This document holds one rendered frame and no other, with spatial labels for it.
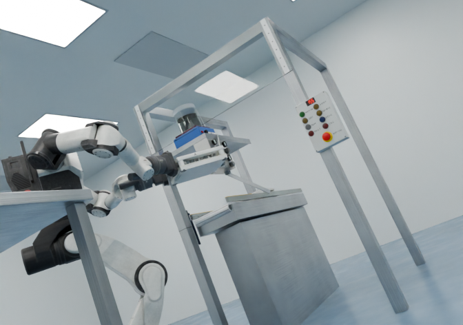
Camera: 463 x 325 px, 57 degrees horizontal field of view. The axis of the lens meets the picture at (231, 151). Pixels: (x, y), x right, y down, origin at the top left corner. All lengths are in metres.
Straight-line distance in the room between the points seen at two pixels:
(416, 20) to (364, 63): 0.77
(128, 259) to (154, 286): 0.17
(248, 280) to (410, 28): 4.12
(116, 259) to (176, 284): 5.31
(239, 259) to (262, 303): 0.28
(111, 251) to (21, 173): 0.50
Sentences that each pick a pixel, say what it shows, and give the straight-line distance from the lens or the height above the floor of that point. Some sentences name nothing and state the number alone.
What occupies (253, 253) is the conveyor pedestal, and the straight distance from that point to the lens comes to 2.61.
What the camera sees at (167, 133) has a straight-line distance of 2.64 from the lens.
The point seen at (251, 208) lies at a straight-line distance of 2.71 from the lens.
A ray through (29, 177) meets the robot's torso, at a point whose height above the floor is 1.12.
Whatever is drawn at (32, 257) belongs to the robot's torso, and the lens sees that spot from 1.96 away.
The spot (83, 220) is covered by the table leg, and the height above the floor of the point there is 0.76.
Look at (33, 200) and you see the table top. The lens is 1.21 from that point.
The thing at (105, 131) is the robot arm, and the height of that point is 1.12.
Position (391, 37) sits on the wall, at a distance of 5.91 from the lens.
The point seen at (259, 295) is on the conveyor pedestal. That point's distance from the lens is 2.65.
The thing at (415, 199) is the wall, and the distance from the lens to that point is 5.67.
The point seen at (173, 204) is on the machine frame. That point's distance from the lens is 2.62.
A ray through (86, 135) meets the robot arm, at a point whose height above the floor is 1.13.
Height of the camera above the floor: 0.49
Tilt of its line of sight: 14 degrees up
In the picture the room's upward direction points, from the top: 23 degrees counter-clockwise
